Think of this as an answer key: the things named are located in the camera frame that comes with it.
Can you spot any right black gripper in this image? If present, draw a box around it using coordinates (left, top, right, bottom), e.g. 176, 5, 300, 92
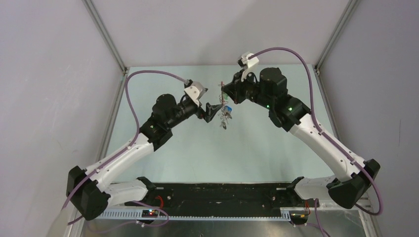
221, 68, 273, 110

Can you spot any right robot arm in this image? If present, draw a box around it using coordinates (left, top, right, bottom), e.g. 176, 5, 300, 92
221, 68, 380, 209

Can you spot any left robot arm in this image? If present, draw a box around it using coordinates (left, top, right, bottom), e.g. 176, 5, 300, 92
63, 94, 222, 220

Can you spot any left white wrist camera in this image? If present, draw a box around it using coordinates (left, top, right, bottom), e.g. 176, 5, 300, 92
184, 81, 208, 107

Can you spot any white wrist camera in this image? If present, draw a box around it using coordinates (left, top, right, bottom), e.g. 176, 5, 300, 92
184, 81, 208, 107
237, 52, 259, 82

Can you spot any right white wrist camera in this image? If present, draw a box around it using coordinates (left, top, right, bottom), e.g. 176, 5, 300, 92
237, 52, 259, 82

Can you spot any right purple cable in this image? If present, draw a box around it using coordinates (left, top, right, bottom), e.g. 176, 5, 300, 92
250, 47, 383, 216

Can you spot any purple cable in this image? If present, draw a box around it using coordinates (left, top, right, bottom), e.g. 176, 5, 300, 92
250, 47, 383, 216
62, 70, 191, 226

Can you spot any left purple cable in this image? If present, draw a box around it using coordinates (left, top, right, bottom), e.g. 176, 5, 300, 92
62, 70, 191, 226

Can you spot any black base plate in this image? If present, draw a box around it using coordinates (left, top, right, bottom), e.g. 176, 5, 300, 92
140, 183, 305, 217

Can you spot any grey slotted cable duct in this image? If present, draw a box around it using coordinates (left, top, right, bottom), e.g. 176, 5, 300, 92
96, 209, 291, 222

